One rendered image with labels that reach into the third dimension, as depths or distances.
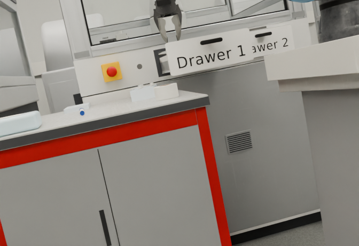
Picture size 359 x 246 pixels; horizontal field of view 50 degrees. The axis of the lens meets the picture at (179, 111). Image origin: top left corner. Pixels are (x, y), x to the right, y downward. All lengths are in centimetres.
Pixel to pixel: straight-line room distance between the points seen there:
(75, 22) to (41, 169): 74
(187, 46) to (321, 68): 49
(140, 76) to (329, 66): 86
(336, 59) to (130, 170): 57
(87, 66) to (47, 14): 334
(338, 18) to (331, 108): 23
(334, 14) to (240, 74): 70
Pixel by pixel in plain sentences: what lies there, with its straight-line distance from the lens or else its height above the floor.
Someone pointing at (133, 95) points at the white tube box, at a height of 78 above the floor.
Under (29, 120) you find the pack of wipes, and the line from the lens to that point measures 105.
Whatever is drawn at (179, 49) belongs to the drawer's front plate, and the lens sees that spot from 127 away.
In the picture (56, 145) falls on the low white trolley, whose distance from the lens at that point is 102.
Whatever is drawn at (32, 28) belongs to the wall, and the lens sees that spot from 491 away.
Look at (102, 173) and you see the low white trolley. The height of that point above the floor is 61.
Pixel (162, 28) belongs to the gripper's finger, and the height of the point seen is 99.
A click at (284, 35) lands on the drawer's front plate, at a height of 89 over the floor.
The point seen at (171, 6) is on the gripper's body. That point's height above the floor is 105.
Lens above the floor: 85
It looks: 7 degrees down
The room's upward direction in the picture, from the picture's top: 11 degrees counter-clockwise
